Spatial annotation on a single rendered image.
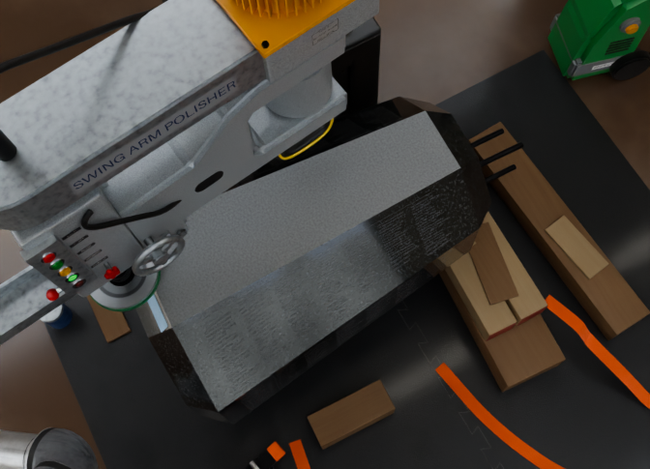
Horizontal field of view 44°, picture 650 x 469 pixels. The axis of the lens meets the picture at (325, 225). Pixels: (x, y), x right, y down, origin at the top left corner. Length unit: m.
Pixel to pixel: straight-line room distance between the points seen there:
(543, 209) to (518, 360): 0.61
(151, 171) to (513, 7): 2.32
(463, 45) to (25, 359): 2.26
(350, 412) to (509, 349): 0.63
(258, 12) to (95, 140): 0.42
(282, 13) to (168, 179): 0.49
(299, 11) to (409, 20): 2.09
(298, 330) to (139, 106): 1.08
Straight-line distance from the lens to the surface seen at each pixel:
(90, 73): 1.74
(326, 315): 2.52
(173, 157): 1.94
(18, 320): 2.22
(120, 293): 2.41
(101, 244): 1.96
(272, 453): 3.06
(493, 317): 2.98
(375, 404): 3.00
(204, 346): 2.45
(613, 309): 3.22
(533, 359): 3.08
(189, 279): 2.43
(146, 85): 1.69
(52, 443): 1.60
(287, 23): 1.69
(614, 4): 3.35
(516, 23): 3.82
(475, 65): 3.67
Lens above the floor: 3.11
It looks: 70 degrees down
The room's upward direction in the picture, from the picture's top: 6 degrees counter-clockwise
